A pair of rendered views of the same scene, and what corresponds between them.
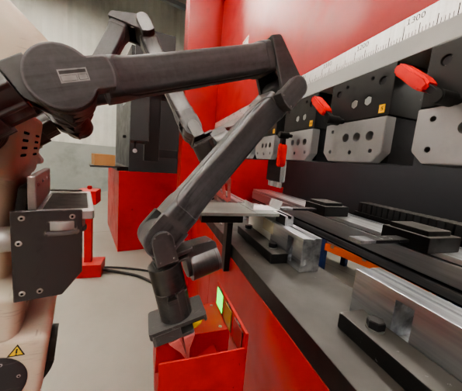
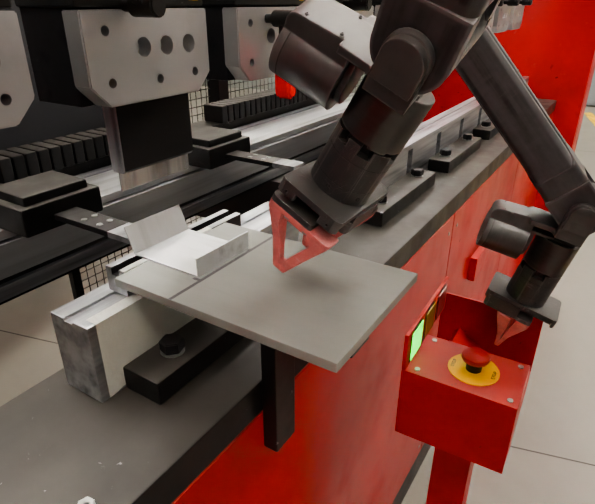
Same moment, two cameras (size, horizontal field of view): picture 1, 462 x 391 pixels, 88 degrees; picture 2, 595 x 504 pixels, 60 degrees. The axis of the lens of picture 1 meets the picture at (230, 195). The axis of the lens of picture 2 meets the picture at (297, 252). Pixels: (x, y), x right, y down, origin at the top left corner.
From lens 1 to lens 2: 1.16 m
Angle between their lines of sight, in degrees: 121
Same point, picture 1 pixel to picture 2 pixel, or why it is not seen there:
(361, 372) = (416, 216)
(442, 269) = (234, 168)
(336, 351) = (412, 223)
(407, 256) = (208, 179)
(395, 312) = not seen: hidden behind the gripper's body
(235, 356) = (455, 301)
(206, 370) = (487, 318)
